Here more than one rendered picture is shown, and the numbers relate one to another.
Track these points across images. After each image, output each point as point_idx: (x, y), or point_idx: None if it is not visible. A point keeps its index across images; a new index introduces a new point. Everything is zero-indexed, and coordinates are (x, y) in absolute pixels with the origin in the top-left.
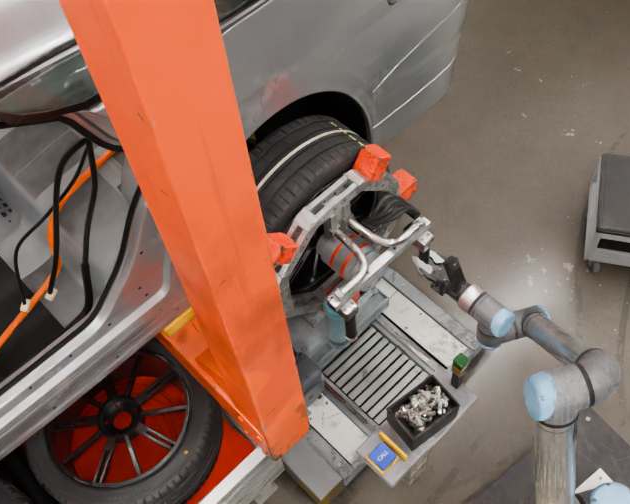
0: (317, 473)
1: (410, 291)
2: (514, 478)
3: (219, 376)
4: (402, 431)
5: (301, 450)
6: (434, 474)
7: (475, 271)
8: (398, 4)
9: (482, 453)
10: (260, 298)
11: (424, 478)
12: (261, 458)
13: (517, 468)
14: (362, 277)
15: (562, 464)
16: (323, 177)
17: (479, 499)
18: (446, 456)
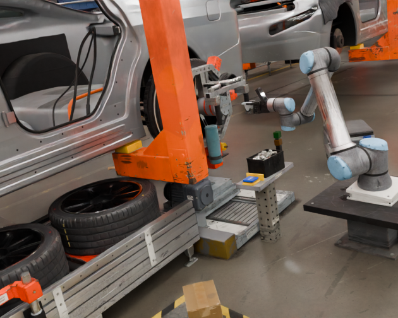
0: (218, 235)
1: None
2: (326, 192)
3: (157, 136)
4: (257, 164)
5: (207, 231)
6: (287, 236)
7: (282, 184)
8: (212, 23)
9: (311, 226)
10: (175, 10)
11: (282, 239)
12: (185, 204)
13: (326, 190)
14: (218, 85)
15: (331, 97)
16: (194, 62)
17: (310, 200)
18: (291, 230)
